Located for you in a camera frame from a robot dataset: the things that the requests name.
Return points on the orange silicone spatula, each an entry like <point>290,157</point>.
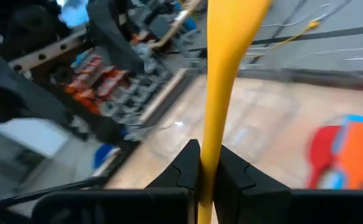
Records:
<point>361,149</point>

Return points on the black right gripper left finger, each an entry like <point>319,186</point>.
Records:
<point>184,174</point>

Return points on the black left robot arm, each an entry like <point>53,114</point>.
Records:
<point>112,37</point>

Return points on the blue silicone spatula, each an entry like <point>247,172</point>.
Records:
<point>361,119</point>

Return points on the yellow silicone spatula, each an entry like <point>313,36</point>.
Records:
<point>228,62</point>

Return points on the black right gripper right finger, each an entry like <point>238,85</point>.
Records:
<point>231,180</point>

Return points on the shelf of orange grey boxes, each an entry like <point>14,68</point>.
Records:
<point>106,87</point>

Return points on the black metal table frame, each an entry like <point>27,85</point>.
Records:
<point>309,77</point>

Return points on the red silicone spatula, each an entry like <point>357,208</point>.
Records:
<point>321,149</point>

